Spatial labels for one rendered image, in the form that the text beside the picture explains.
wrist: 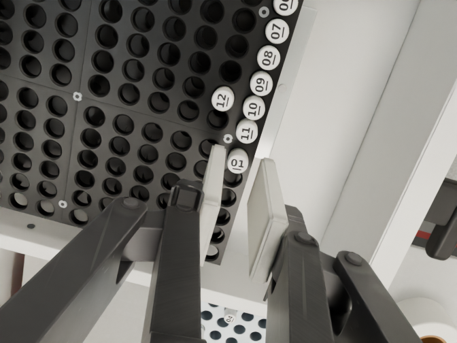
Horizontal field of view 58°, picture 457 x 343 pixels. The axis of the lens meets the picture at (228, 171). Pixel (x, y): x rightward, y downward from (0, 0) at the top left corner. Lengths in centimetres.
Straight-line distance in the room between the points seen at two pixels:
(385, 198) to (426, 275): 24
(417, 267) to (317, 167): 20
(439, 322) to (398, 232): 24
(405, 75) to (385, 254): 12
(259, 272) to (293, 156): 17
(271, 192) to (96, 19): 14
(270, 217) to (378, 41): 19
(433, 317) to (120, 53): 39
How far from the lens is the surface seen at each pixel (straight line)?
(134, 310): 51
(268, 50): 23
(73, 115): 27
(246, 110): 23
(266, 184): 19
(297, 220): 18
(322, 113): 31
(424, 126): 25
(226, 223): 27
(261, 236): 17
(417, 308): 49
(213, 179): 17
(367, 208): 28
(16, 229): 34
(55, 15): 26
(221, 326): 46
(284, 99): 30
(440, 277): 50
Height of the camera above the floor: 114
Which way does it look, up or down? 69 degrees down
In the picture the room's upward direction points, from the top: 170 degrees counter-clockwise
